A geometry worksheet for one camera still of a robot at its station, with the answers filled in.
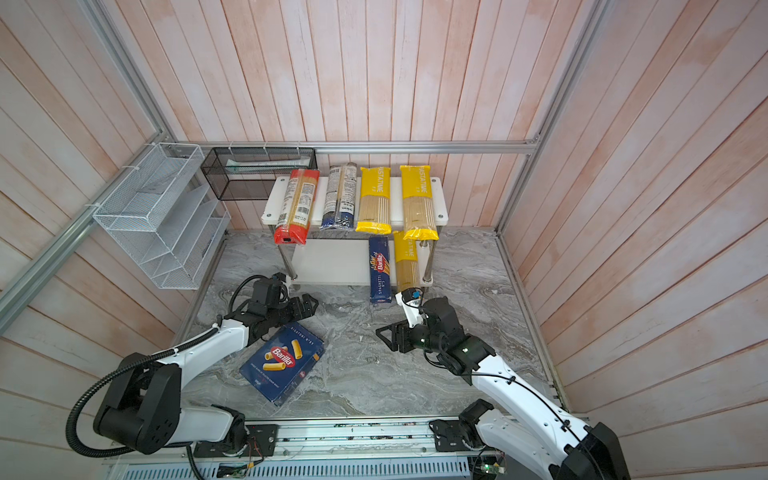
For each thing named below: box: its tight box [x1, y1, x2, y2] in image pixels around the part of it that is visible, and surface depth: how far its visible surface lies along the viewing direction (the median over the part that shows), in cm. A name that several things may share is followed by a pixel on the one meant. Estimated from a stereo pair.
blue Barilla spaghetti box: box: [369, 236, 393, 304], surface depth 97 cm
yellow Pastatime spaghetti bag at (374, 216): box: [356, 167, 392, 235], surface depth 78 cm
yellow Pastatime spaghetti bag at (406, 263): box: [394, 231, 420, 294], surface depth 100 cm
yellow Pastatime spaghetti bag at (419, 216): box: [400, 165, 439, 241], surface depth 78 cm
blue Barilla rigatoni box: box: [239, 322, 326, 407], surface depth 81 cm
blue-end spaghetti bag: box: [320, 162, 358, 230], surface depth 79 cm
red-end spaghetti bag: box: [274, 169, 320, 245], surface depth 76 cm
